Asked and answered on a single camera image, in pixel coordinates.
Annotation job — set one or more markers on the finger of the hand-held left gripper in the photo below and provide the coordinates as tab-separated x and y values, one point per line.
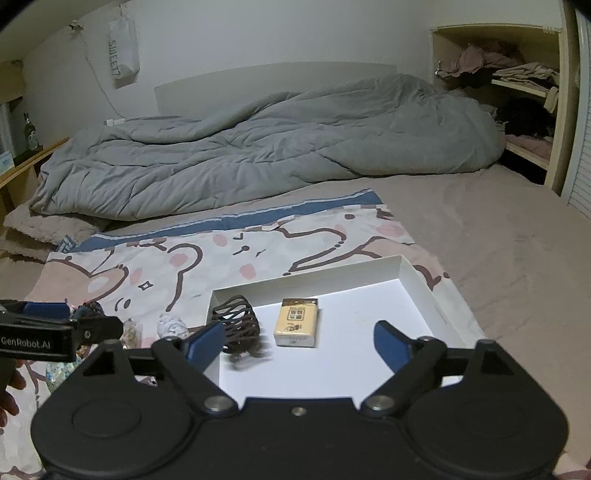
99	330
44	310

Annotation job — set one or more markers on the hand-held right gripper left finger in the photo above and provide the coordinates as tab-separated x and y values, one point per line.
205	345

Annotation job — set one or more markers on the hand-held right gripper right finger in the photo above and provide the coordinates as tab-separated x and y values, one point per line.
390	344

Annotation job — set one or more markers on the blue brown crochet scrunchie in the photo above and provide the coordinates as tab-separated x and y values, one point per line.
90	310

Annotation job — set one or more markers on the white crochet scrunchie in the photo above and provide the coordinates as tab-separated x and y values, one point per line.
173	326

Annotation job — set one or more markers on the white cardboard box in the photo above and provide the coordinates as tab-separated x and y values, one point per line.
346	369

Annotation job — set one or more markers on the person's left hand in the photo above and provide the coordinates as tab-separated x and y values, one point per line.
11	401

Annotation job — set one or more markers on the small clear plastic bag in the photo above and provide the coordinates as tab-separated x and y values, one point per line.
133	333

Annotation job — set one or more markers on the shiny crinkled wrapper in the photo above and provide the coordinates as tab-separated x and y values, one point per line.
60	374

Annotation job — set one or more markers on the beige fluffy pillow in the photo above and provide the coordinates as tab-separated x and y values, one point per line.
37	230

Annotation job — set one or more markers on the cartoon printed blanket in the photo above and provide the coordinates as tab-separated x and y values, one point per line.
161	277

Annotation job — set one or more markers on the yellow tissue packet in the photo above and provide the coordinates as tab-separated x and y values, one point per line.
295	323

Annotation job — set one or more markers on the wooden bedside shelf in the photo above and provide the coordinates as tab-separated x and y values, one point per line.
27	162

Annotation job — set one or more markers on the light blue tissue box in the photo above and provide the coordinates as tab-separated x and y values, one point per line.
6	160

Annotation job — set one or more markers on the green glass bottle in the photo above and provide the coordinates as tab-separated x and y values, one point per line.
30	136

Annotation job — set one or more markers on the grey comforter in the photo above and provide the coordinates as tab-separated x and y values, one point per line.
254	138

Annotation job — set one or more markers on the pink folded clothes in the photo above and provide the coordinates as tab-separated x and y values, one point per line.
531	145

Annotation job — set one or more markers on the open closet shelves with clothes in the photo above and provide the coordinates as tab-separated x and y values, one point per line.
556	152

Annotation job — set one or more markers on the white headboard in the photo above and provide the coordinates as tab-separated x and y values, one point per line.
231	83

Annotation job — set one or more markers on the white louvered door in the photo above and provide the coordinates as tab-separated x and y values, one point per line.
581	161

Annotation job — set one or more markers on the dark clothes pile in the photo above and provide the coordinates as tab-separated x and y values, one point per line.
526	117

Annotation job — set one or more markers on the white paper bag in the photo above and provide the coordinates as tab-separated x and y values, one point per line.
122	50

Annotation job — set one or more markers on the black garment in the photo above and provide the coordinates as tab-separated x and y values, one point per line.
475	82

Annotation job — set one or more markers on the pink crumpled clothes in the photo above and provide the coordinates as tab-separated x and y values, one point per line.
475	57

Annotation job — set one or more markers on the beige folded clothes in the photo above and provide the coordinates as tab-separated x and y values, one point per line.
526	74

